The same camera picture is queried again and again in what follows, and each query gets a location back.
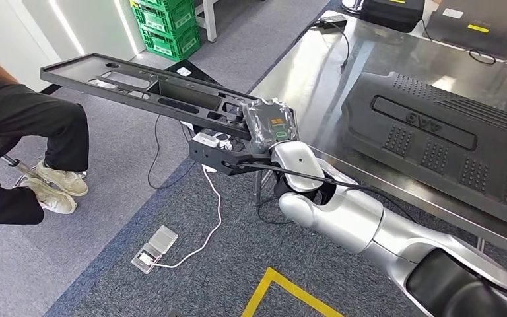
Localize yellow floor tape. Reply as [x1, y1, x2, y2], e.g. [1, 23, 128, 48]
[240, 267, 346, 317]

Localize white table frame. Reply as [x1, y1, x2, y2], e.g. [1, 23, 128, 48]
[194, 0, 219, 44]

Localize black adapter cable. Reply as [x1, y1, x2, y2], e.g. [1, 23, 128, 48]
[294, 19, 351, 71]

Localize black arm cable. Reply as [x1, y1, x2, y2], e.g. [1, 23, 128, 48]
[222, 160, 420, 225]

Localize stool with metal pole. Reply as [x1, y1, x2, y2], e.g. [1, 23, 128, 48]
[0, 139, 44, 187]

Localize person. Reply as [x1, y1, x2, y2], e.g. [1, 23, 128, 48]
[0, 44, 90, 230]

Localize thin black table cable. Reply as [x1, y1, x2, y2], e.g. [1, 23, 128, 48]
[419, 17, 507, 84]

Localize black camera bracket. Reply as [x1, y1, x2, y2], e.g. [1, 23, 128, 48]
[187, 139, 283, 177]

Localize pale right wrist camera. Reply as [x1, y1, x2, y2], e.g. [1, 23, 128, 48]
[191, 131, 233, 153]

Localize black looped floor cable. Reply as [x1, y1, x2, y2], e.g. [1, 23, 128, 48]
[255, 195, 296, 226]

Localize green plastic crate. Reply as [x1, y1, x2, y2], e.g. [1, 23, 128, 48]
[130, 2, 196, 37]
[139, 24, 202, 63]
[133, 0, 193, 11]

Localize black engine cover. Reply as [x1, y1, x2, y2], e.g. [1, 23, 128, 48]
[340, 71, 507, 234]

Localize steel workbench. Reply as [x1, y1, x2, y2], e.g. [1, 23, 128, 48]
[250, 9, 507, 264]

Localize long black plastic part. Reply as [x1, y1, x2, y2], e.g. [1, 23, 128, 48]
[40, 52, 299, 142]

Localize black power adapter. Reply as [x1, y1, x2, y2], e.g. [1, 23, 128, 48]
[314, 14, 349, 30]

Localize clear floor socket box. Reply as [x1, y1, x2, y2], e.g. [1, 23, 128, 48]
[131, 225, 179, 275]

